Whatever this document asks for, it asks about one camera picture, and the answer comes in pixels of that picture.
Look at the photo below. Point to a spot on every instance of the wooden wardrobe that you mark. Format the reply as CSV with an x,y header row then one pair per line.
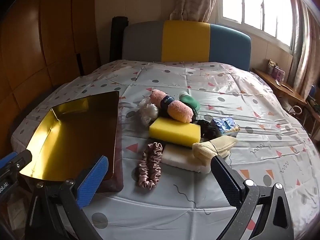
x,y
37,42

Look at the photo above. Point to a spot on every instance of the white foam block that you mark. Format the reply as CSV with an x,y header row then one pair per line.
x,y
177,157

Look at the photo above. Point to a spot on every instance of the green round soap dish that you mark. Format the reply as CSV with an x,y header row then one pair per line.
x,y
190,101

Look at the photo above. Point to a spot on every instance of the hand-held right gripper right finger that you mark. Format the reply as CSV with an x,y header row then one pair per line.
x,y
226,182

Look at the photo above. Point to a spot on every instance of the window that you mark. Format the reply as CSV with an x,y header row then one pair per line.
x,y
252,2

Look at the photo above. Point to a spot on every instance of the yellow sponge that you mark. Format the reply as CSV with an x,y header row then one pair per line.
x,y
172,130

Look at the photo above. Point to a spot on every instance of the pink satin scrunchie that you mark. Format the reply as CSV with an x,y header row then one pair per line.
x,y
147,170

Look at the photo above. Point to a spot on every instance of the gold tin box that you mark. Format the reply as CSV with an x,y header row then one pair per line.
x,y
75,130

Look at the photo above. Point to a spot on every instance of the beige patterned curtain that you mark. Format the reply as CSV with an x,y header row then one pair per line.
x,y
303,55
195,0

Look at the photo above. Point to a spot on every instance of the grey yellow blue headboard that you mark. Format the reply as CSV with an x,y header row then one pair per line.
x,y
185,42

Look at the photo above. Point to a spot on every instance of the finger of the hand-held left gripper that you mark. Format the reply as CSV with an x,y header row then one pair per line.
x,y
21,158

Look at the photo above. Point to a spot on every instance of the black scrunchie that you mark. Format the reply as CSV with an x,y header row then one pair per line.
x,y
208,130

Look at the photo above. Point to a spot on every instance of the clear plastic bag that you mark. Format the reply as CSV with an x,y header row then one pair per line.
x,y
148,111

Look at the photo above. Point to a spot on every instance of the wooden bedside shelf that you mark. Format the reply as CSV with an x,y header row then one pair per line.
x,y
287,92

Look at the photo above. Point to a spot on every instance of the cream mesh loofah pad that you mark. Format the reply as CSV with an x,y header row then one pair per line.
x,y
207,150

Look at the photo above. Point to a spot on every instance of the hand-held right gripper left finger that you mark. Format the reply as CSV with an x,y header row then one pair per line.
x,y
92,180

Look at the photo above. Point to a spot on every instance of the small green white box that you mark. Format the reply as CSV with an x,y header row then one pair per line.
x,y
225,126

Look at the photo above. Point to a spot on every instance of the black beaded wig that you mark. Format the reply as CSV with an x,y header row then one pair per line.
x,y
197,117

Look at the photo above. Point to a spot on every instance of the pink towel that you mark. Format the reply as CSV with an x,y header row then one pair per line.
x,y
175,110

